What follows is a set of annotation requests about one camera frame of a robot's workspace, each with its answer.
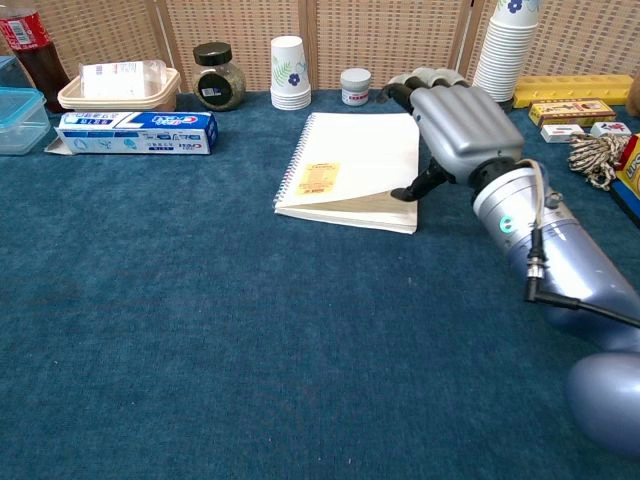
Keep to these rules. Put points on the woven folding screen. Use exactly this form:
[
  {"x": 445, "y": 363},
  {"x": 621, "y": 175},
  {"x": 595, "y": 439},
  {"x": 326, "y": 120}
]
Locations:
[{"x": 380, "y": 35}]

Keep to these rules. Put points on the tall stack of paper cups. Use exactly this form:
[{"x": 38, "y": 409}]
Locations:
[{"x": 505, "y": 55}]

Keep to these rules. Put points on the white tile with red print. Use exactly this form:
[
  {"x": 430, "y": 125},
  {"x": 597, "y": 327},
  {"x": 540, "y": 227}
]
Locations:
[{"x": 560, "y": 133}]

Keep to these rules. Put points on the clear container with blue lid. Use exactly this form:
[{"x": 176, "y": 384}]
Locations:
[{"x": 20, "y": 122}]

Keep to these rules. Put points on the blue white toothpaste box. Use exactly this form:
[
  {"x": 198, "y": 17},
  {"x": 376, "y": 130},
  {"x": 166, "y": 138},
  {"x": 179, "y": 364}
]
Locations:
[{"x": 140, "y": 132}]

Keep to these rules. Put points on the small white plastic jar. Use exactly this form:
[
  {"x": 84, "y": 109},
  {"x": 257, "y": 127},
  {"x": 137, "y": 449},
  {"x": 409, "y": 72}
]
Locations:
[{"x": 356, "y": 87}]

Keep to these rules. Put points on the white spiral notebook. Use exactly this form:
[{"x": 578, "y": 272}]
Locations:
[{"x": 360, "y": 160}]

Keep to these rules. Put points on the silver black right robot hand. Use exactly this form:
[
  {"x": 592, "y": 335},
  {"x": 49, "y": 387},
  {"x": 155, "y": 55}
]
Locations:
[{"x": 465, "y": 125}]

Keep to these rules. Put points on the glass jar with black lid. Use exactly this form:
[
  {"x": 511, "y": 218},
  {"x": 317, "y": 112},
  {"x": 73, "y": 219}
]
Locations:
[{"x": 219, "y": 82}]

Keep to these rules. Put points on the yellow biscuit bag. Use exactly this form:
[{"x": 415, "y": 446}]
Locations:
[{"x": 632, "y": 165}]

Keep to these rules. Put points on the cola bottle with red cap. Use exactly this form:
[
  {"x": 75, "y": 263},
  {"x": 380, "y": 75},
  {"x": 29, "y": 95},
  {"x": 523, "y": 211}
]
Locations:
[{"x": 35, "y": 55}]

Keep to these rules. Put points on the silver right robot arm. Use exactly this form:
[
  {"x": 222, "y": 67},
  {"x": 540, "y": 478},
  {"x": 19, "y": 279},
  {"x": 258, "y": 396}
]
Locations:
[{"x": 575, "y": 270}]

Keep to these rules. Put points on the yellow red card box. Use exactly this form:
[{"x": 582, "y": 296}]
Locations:
[{"x": 570, "y": 112}]

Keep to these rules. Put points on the short stack of paper cups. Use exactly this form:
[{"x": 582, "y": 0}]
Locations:
[{"x": 289, "y": 75}]

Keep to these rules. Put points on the white tile with dark print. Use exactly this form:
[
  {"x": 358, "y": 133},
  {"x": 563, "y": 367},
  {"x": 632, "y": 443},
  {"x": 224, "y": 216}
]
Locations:
[{"x": 610, "y": 129}]

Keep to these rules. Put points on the yellow block with round holes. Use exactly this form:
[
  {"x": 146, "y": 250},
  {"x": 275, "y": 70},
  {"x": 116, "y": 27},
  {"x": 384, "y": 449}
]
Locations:
[{"x": 570, "y": 90}]

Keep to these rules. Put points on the dark blue table carpet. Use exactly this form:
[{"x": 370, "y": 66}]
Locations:
[{"x": 200, "y": 325}]

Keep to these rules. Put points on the brown plush toy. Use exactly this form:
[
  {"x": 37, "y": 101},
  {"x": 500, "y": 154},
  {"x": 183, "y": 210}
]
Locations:
[{"x": 636, "y": 97}]

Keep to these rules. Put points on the beige plastic tray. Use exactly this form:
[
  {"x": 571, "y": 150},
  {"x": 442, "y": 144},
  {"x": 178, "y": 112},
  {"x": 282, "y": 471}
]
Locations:
[{"x": 125, "y": 102}]

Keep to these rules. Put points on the blue cutting mat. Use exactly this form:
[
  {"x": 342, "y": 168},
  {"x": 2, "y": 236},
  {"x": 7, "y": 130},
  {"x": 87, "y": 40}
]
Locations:
[{"x": 627, "y": 200}]

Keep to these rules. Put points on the white packet with label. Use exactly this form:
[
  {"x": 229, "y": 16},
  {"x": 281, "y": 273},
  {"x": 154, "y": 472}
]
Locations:
[{"x": 120, "y": 77}]

